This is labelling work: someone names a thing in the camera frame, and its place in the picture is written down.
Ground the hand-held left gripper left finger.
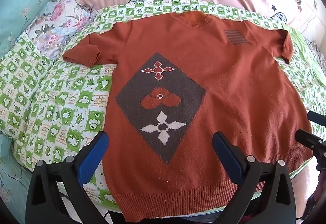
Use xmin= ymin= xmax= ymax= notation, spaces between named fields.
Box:
xmin=25 ymin=131 xmax=110 ymax=224

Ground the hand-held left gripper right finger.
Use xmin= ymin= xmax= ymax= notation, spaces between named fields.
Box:
xmin=212 ymin=131 xmax=297 ymax=224

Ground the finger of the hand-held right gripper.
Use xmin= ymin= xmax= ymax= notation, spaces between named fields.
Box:
xmin=295 ymin=129 xmax=325 ymax=151
xmin=307 ymin=110 xmax=326 ymax=126

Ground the orange knitted sweater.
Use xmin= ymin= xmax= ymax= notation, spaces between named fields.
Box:
xmin=62 ymin=11 xmax=314 ymax=222

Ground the green checked cartoon blanket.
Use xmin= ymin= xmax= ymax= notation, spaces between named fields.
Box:
xmin=0 ymin=0 xmax=326 ymax=215

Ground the teal floral bedsheet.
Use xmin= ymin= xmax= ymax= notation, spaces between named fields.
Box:
xmin=0 ymin=134 xmax=35 ymax=215

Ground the green checked pillow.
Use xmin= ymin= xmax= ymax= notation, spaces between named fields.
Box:
xmin=0 ymin=32 xmax=54 ymax=138

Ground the white pink floral pillow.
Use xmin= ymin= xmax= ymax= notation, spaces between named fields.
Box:
xmin=25 ymin=0 xmax=101 ymax=60

